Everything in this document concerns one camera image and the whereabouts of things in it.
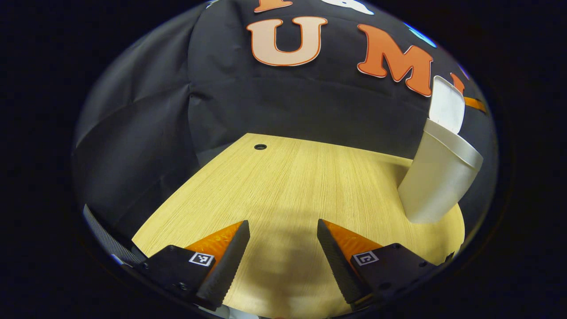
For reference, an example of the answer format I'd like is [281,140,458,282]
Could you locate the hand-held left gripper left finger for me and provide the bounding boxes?
[133,220,251,311]

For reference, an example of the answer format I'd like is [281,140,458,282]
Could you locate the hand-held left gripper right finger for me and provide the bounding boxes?
[316,218,443,311]

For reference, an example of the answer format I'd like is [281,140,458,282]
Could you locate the white desktop garbage bin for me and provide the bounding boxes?
[397,75,484,224]

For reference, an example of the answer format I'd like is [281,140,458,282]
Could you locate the wooden desktop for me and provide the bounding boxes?
[132,133,466,319]

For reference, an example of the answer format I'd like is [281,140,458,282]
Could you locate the black backdrop cloth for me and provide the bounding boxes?
[73,0,499,253]

